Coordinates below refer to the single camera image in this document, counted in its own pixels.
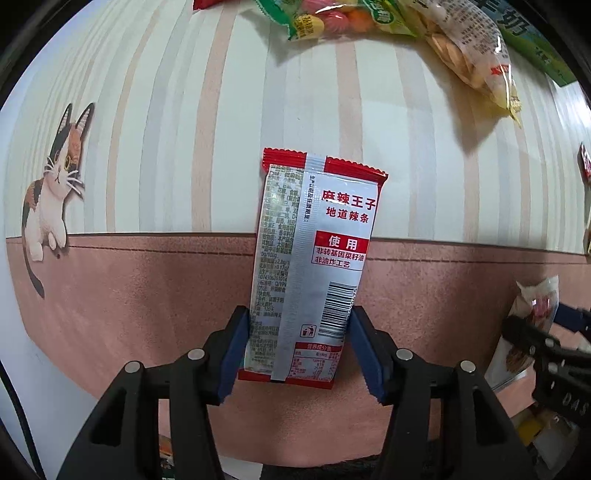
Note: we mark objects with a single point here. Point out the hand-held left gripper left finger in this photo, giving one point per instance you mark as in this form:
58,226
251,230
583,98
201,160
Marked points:
233,360

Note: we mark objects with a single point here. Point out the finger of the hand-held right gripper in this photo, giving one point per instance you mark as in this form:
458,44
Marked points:
572,318
526,334

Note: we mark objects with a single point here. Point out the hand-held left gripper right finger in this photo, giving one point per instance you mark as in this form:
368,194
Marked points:
369,360

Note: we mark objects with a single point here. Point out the white grey snack packet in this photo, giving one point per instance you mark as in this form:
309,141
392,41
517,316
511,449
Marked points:
517,364

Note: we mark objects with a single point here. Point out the silver red snack packet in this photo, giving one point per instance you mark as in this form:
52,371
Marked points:
314,258

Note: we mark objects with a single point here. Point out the printed cardboard box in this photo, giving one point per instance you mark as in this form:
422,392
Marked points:
545,55

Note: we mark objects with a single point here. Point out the clear biscuit packet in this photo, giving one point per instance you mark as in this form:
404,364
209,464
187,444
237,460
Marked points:
466,50

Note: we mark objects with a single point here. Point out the green candy packet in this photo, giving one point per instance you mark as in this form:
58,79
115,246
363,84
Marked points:
323,18

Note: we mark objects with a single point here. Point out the small red snack packet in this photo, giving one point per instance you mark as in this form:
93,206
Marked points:
207,2

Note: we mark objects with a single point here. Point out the cat print tablecloth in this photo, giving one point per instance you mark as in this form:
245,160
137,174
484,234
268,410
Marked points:
161,138

